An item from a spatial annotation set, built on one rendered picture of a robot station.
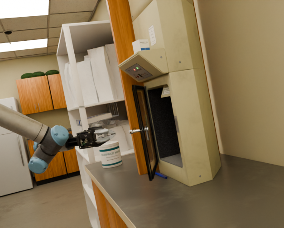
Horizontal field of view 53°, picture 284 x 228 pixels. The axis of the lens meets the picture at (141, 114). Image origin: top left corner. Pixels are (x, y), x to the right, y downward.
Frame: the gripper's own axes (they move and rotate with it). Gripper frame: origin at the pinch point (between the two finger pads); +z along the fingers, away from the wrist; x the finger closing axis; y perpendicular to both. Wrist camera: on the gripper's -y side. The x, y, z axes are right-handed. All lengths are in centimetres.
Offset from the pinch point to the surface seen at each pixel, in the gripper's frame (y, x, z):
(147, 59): 10.5, 27.6, 21.9
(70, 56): -86, 54, -44
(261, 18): -7, 37, 71
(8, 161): -369, -58, -307
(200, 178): 4.4, -23.9, 33.9
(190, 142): 5.1, -8.2, 32.5
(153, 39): -1.7, 37.0, 24.7
